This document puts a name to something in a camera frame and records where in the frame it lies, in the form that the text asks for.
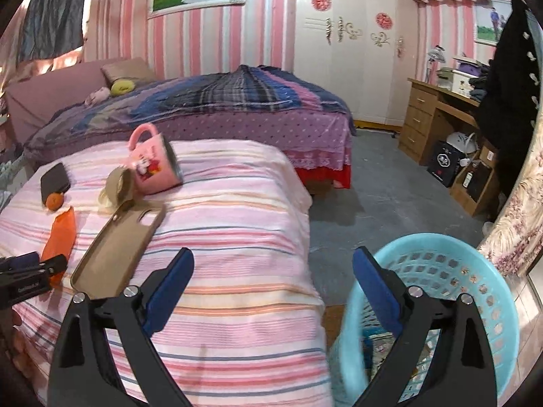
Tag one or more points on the black paper bag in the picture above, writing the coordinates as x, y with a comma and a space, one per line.
443, 163

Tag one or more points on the brown phone case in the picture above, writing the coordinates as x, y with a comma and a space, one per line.
114, 250

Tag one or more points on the silver desk lamp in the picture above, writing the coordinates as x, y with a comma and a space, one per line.
435, 56

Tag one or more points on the pink covered headboard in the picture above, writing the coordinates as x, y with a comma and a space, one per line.
46, 89

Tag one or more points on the pink sheer curtain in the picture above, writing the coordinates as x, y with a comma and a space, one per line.
38, 65

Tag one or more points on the pink cartoon mug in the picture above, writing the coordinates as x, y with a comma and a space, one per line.
152, 161

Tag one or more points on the beige pillow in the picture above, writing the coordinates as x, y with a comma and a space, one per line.
127, 70

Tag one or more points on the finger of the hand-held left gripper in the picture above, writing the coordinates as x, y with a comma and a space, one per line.
23, 260
55, 265

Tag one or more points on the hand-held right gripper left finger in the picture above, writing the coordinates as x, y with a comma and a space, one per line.
167, 292

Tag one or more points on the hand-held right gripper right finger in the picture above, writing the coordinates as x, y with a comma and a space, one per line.
377, 292

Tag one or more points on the white small fan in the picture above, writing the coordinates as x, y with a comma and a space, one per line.
460, 144

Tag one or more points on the pink plush toy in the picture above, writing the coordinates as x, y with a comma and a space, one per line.
97, 95

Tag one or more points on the black smartphone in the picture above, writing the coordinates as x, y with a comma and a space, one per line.
55, 180

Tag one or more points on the wooden desk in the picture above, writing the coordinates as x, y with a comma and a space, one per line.
422, 106

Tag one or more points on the dark grey window curtain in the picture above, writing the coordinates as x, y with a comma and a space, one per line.
55, 12

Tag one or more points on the pink striped bedsheet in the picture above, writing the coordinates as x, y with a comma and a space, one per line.
237, 229

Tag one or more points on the plaid blue purple blanket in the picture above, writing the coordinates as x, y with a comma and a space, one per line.
229, 93

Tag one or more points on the yellow plush toy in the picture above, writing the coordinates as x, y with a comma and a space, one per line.
122, 87

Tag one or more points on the small framed couple photo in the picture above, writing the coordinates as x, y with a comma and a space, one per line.
490, 21

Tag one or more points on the white wardrobe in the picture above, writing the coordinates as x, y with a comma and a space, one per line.
352, 63

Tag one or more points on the bed with purple dotted skirt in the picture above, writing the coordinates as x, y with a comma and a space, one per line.
297, 144

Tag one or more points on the purple box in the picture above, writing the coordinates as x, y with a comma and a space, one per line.
468, 66

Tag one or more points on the white box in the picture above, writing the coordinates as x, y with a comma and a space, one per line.
463, 82

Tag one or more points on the light blue plastic basket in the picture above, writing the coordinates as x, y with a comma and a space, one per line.
445, 254

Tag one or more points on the floral curtain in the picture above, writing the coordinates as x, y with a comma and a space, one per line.
519, 216

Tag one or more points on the black hanging coat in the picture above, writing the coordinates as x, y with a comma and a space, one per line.
509, 106

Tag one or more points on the whole tangerine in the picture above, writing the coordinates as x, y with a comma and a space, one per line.
55, 202

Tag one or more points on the orange plastic bag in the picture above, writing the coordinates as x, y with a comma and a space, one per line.
63, 233

